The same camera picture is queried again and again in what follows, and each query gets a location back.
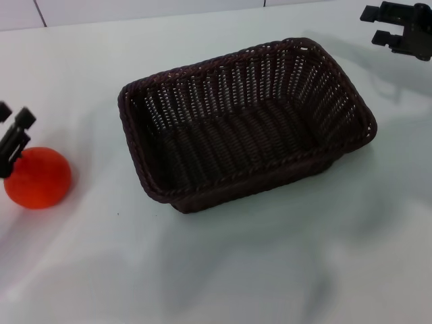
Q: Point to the dark brown woven rectangular basket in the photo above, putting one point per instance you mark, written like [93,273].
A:
[236,141]

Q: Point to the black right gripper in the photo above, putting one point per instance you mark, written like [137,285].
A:
[416,30]

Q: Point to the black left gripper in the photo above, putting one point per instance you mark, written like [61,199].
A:
[8,153]

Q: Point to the orange pear-shaped toy fruit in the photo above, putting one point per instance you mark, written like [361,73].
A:
[40,182]

